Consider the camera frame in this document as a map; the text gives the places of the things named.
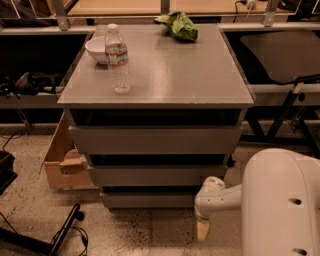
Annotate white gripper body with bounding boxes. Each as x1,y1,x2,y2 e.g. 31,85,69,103
194,176,226,221

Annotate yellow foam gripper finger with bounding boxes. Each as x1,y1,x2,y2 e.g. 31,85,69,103
197,220,210,241

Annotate grey bottom drawer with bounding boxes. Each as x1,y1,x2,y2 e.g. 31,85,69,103
100,192,194,209

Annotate grey drawer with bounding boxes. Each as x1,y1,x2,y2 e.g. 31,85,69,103
100,192,194,209
88,165,227,186
69,126,241,154

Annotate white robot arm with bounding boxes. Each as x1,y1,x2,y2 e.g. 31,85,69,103
194,148,320,256

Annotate grey drawer cabinet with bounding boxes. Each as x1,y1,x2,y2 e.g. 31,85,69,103
58,24,254,196

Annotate grey middle drawer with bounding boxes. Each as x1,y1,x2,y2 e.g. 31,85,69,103
88,165,227,186

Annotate grey top drawer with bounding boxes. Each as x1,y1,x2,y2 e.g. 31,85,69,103
69,126,241,154

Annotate cardboard box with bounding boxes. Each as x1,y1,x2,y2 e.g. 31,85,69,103
43,114,95,189

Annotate black chair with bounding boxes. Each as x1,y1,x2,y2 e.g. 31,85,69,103
236,30,320,155

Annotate clear plastic water bottle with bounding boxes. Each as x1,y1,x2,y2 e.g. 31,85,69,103
105,24,130,94

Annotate green chip bag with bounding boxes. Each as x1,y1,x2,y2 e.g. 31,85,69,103
154,12,198,42

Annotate white ceramic bowl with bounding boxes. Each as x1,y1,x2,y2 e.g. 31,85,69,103
85,36,106,64

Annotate black box at left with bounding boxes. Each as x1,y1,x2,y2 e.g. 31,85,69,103
0,150,17,195

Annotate black headphones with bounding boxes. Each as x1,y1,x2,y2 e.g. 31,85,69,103
0,72,62,97

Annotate black stand with cable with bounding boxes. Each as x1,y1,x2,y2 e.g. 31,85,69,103
0,203,89,256

